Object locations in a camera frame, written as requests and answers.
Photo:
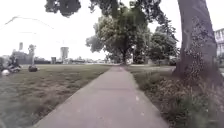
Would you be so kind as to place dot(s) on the broad leafy tree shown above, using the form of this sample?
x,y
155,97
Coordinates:
x,y
123,33

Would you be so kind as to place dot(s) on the grey concrete path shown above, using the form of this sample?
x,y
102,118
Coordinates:
x,y
110,100

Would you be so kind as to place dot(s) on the tall tower building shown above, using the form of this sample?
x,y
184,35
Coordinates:
x,y
64,52

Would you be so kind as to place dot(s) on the cluster of dark trees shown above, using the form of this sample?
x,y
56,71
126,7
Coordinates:
x,y
163,45

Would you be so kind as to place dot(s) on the grass verge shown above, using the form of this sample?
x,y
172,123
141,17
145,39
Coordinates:
x,y
160,95

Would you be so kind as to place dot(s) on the grass field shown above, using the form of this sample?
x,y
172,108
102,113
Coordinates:
x,y
50,86

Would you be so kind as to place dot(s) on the large tree with thick trunk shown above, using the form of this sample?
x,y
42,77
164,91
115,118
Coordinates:
x,y
196,40

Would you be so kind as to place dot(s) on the group of distant buildings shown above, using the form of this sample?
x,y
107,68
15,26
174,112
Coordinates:
x,y
23,57

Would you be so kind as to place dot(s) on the person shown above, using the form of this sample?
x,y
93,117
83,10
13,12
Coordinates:
x,y
13,61

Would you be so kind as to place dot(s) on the pale building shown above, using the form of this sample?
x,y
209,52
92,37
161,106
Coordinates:
x,y
220,40

